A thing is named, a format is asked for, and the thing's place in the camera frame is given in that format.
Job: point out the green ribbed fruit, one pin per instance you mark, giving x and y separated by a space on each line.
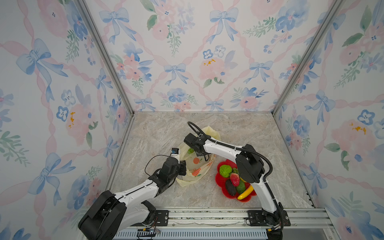
241 188

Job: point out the aluminium corner post left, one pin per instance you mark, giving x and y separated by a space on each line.
90 23

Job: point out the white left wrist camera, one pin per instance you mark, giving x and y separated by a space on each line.
175 153

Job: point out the aluminium corner post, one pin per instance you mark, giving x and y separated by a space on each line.
90 23
312 47

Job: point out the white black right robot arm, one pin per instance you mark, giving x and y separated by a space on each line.
253 167

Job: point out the dark avocado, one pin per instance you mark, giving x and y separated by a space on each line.
230 188

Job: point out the yellow banana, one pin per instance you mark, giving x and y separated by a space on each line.
246 193

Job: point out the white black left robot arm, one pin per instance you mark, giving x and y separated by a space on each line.
111 213

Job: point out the yellow printed plastic bag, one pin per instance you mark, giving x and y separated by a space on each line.
197 167

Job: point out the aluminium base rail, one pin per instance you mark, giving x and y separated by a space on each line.
212 224

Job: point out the green bell pepper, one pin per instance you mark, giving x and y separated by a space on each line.
225 171

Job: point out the aluminium corner post right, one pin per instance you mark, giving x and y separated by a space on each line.
312 47

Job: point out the red flower-shaped plate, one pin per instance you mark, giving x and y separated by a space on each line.
220 181

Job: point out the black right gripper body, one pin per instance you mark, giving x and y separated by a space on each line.
197 154

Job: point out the red strawberry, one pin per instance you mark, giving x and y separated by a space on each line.
235 179

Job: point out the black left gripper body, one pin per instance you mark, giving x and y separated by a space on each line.
182 170

